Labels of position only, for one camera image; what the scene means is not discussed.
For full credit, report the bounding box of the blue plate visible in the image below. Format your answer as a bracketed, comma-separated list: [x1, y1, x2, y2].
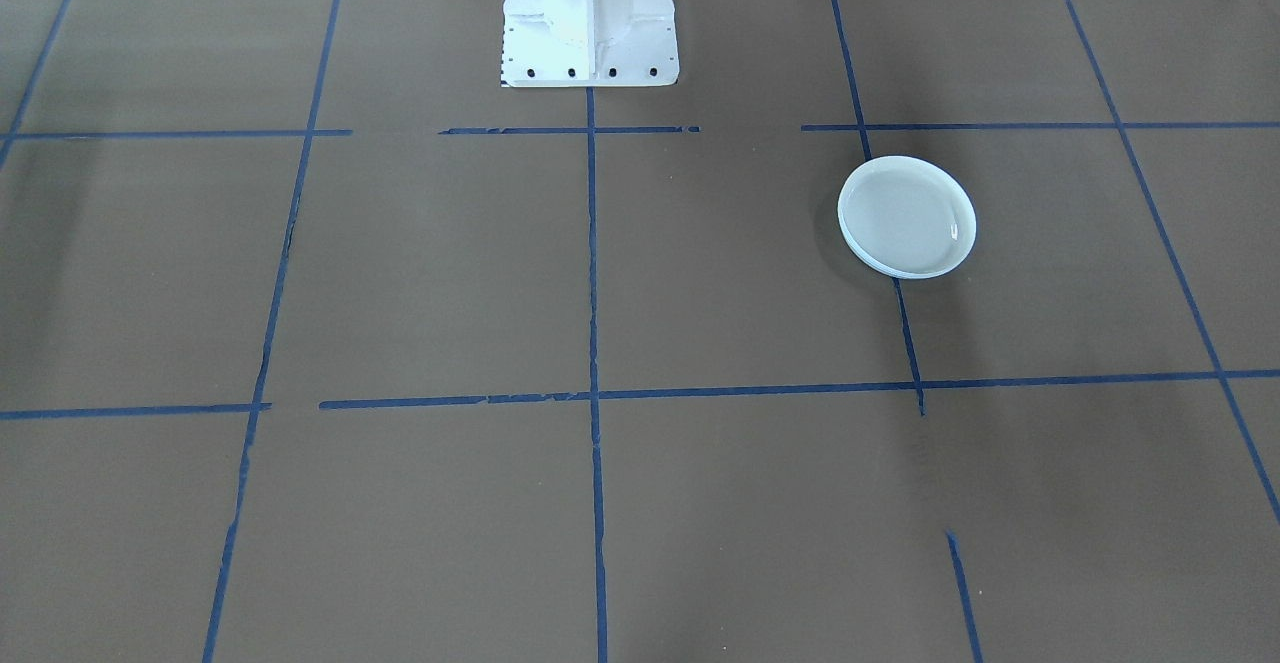
[840, 205, 961, 280]

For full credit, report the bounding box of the white pedestal base with bolts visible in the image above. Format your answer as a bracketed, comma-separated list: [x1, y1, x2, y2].
[499, 0, 681, 90]

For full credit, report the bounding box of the white plate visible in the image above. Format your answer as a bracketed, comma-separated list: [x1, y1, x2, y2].
[837, 155, 978, 277]

